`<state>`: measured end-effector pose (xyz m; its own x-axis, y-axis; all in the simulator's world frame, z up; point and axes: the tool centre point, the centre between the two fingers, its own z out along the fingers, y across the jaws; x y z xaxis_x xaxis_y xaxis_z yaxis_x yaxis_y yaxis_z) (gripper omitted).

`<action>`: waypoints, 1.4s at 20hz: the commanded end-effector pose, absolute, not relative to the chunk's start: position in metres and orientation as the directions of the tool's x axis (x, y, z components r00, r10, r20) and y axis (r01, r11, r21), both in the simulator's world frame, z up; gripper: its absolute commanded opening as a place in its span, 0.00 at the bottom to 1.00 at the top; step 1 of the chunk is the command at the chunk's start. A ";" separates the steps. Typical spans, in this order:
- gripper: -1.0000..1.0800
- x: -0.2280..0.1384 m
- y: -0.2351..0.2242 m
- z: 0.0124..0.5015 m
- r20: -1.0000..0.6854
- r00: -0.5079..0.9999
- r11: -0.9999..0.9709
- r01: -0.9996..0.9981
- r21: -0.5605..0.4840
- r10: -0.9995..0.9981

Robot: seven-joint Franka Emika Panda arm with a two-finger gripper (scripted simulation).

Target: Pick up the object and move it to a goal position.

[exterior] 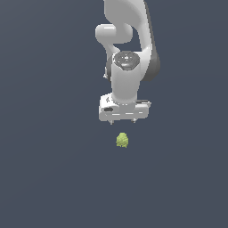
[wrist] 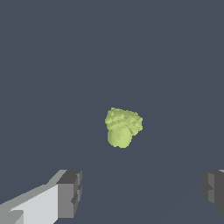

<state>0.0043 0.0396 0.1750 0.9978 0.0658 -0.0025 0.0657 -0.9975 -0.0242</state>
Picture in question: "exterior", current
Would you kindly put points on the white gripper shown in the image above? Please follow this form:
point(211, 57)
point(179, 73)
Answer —
point(123, 111)

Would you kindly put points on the small green lumpy object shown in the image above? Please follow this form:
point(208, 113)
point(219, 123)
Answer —
point(122, 140)

